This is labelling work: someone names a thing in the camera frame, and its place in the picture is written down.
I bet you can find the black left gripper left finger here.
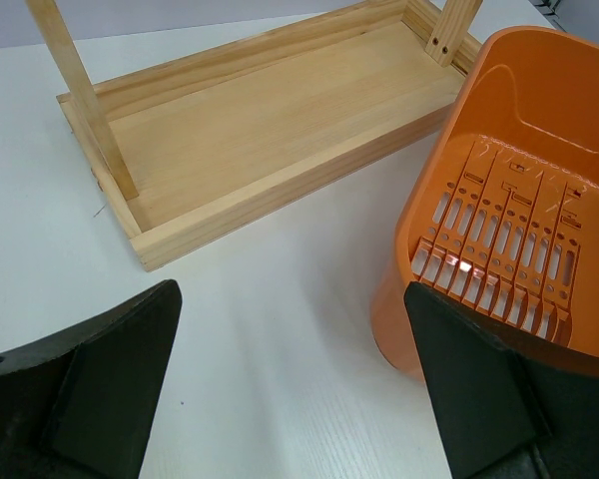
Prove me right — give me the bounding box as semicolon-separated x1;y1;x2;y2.
0;279;183;478

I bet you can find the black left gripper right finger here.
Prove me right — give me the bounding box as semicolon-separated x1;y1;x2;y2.
404;282;599;478

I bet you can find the orange plastic basket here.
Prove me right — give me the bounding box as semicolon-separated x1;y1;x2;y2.
371;27;599;378

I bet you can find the wooden clothes rack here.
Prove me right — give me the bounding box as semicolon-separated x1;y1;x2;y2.
28;1;480;271

